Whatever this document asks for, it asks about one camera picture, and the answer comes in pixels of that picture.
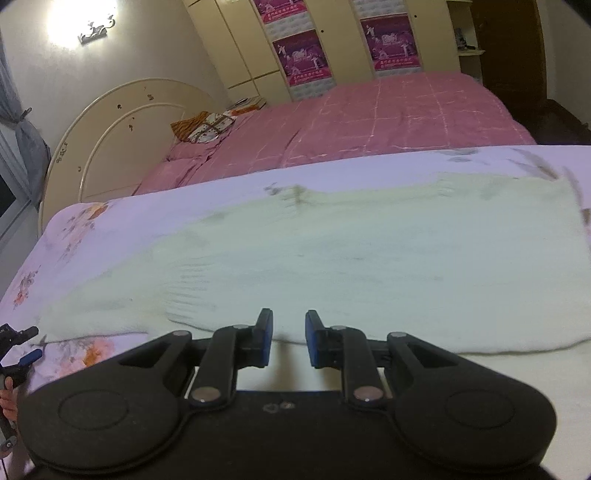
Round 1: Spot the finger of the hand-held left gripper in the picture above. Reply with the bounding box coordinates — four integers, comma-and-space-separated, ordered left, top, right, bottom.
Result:
0, 349, 44, 376
0, 325, 40, 346

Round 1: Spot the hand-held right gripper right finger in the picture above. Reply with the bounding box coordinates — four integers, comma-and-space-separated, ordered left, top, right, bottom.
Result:
305, 309, 462, 411

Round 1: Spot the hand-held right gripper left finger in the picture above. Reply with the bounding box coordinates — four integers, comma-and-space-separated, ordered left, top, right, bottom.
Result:
117, 308, 274, 411

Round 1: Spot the person's left hand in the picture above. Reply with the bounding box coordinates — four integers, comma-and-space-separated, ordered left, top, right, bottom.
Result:
0, 388, 20, 426

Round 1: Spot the floral bed sheet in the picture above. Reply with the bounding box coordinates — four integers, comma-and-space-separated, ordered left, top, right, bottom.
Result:
0, 145, 591, 480

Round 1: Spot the grey curtain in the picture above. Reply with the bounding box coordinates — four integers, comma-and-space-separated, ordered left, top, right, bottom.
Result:
0, 41, 52, 206

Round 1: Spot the stuffed toy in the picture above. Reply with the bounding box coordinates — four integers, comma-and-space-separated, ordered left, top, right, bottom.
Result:
171, 111, 238, 145

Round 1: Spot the pink checked quilt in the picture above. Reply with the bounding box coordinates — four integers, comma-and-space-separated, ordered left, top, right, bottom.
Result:
134, 70, 539, 197

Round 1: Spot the cream round headboard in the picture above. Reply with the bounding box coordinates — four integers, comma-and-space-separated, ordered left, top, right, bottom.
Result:
39, 78, 229, 232

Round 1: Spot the stack of books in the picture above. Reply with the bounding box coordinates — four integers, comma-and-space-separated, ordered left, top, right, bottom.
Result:
226, 96, 267, 112

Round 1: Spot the yellow headboard with pink panels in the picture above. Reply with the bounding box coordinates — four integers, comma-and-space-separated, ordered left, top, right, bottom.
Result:
182, 0, 485, 104

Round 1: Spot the cream open shelf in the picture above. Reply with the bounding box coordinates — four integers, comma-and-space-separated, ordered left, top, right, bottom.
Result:
447, 0, 486, 85

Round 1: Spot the dark wooden furniture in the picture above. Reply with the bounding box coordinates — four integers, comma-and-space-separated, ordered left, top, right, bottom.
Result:
526, 98, 591, 146

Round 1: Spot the dark brown door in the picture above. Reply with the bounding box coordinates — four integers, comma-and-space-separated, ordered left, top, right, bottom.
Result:
471, 0, 555, 101

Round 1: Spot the window frame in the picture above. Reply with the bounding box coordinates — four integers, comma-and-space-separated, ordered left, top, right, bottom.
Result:
0, 124, 38, 241

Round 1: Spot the purple wall poster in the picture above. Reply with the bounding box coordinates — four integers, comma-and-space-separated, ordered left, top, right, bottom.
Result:
253, 0, 309, 26
359, 15, 423, 73
271, 28, 335, 100

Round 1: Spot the wall lamp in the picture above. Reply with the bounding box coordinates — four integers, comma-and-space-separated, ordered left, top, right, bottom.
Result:
44, 0, 123, 47

